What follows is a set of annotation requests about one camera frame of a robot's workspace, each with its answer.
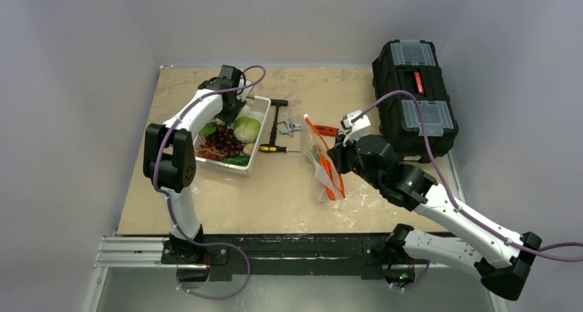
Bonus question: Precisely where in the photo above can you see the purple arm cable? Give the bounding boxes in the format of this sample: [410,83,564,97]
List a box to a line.
[351,89,583,291]
[151,65,267,301]

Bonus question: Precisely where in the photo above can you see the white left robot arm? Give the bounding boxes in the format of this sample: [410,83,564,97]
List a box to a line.
[143,65,252,263]

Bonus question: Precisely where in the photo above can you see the clear zip top bag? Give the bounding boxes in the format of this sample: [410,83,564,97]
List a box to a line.
[300,113,346,201]

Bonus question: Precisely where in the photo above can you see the red handled adjustable wrench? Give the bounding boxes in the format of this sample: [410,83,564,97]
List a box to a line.
[278,116,340,138]

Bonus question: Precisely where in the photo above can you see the green toy cucumber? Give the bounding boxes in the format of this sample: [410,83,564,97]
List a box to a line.
[222,155,250,167]

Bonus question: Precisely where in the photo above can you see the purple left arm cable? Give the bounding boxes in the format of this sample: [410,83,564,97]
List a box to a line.
[151,65,267,301]

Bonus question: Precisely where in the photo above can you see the white toy radish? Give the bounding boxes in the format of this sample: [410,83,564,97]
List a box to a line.
[213,105,250,126]

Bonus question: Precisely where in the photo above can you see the black toolbox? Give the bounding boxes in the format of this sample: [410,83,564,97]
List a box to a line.
[372,39,459,164]

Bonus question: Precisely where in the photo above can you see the white plastic basket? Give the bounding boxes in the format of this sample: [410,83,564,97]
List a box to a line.
[195,96,272,175]

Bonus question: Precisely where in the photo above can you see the orange toy carrot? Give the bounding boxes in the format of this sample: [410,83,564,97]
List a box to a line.
[309,146,338,201]

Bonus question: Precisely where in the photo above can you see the yellow black screwdriver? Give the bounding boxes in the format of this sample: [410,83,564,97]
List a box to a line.
[259,144,300,153]

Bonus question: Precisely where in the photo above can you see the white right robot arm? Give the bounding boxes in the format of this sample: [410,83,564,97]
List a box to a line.
[327,135,542,301]

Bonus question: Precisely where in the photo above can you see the black hammer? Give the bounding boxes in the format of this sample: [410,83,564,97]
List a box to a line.
[269,99,289,145]

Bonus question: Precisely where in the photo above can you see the beige toy garlic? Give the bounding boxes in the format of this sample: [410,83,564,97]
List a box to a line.
[242,143,255,156]

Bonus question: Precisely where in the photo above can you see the purple toy grape bunch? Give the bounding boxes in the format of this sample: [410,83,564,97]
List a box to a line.
[196,125,243,161]

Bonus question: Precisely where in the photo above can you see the green toy cabbage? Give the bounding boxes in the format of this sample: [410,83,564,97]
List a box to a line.
[233,117,261,144]

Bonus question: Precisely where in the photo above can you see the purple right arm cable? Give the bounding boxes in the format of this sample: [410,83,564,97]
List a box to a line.
[351,89,583,291]

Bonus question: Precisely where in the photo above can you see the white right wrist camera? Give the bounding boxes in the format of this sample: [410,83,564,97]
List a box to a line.
[340,110,371,146]

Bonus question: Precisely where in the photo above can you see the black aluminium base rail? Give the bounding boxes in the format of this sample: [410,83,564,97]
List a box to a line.
[93,231,450,284]

